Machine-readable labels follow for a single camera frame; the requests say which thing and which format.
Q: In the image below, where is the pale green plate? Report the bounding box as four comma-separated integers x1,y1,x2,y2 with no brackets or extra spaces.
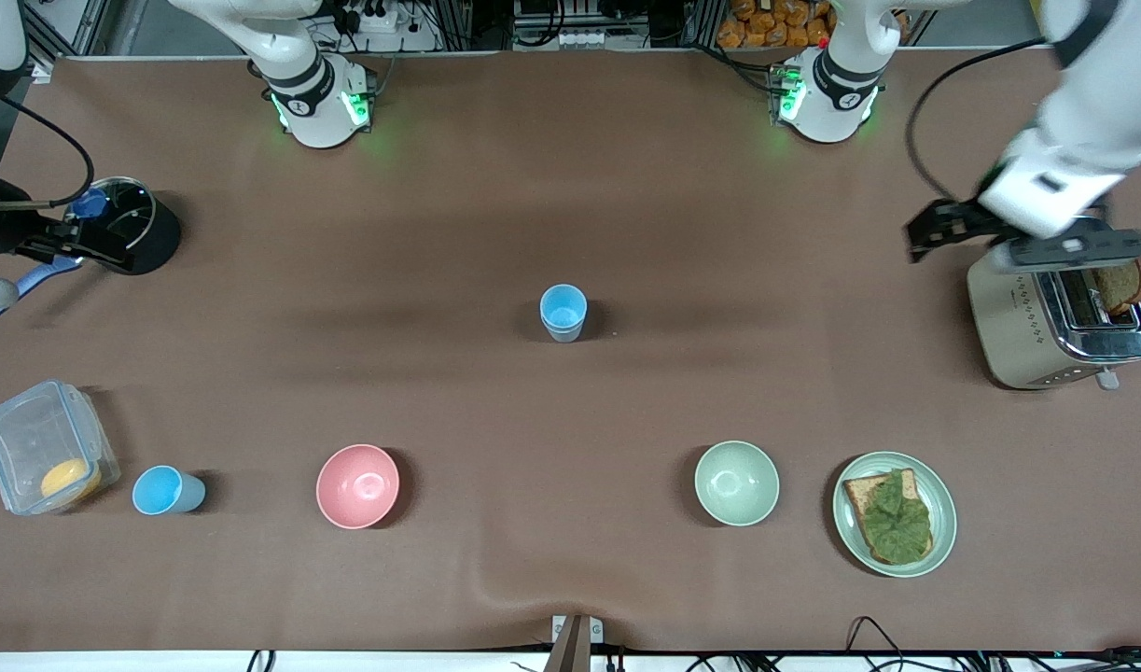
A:
832,451,958,579

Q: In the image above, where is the bag of orange snacks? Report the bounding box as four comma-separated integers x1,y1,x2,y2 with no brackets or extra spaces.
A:
717,0,834,49

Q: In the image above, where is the toast slice under lettuce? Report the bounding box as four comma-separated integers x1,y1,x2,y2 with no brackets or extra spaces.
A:
842,468,935,566

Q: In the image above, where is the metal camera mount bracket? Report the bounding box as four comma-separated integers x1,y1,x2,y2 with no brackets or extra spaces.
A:
551,613,604,672

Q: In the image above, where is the aluminium frame profile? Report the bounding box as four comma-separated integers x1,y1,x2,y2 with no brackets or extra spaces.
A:
24,0,114,64

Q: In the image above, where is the brown table cover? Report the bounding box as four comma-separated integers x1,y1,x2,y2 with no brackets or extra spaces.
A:
0,47,1141,654

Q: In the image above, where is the pale green bowl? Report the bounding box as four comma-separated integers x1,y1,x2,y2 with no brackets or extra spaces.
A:
693,440,781,528

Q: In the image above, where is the green lettuce leaf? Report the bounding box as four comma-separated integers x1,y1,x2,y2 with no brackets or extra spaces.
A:
857,469,933,564

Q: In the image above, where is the beige chrome toaster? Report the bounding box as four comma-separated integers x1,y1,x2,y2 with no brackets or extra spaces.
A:
966,217,1141,391

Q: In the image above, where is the white power strip with plugs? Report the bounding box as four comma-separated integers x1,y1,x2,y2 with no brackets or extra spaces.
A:
332,0,414,35

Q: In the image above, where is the glass pot lid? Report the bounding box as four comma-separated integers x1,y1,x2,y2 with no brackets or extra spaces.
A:
66,177,156,253

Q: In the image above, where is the clear plastic food container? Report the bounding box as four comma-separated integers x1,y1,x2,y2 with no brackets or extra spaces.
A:
0,379,121,516

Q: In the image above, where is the pink bowl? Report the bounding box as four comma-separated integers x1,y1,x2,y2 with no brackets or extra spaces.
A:
315,443,401,530

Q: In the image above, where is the black pot with blue handle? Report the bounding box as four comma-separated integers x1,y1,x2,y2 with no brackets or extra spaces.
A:
0,177,183,321

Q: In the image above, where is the orange round food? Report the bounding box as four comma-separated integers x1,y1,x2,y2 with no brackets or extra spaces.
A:
40,457,103,502

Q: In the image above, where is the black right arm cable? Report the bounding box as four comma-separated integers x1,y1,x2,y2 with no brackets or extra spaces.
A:
0,96,96,208

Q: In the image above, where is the brown bread slice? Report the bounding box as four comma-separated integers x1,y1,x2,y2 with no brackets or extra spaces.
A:
1091,257,1141,316

